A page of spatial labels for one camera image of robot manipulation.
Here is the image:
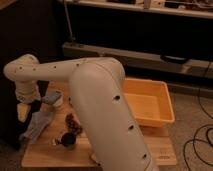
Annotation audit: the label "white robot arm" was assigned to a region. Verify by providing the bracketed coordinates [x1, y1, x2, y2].
[3, 55, 159, 171]

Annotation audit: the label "orange plastic bin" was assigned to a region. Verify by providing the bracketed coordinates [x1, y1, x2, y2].
[123, 78, 175, 127]

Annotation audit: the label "low grey shelf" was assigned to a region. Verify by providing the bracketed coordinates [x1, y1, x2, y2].
[62, 42, 213, 79]

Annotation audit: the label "black floor cables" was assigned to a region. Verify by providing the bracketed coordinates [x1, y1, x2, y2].
[182, 61, 213, 171]

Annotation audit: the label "brown grape bunch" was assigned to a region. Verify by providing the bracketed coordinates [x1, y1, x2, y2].
[65, 114, 83, 135]

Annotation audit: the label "small black metal pot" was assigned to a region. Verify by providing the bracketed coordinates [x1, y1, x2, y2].
[54, 132, 76, 149]

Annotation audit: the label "white bowl with blue lid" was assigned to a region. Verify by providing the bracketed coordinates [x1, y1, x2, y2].
[42, 91, 63, 107]

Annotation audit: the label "grey metal pole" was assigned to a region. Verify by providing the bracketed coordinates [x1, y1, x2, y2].
[63, 0, 76, 44]

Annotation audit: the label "grey towel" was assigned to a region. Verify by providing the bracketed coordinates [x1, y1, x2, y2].
[19, 111, 53, 144]

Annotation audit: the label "black device on shelf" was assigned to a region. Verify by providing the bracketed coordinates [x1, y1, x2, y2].
[160, 55, 189, 64]

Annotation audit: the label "upper cluttered shelf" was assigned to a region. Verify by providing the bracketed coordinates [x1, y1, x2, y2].
[59, 0, 213, 19]

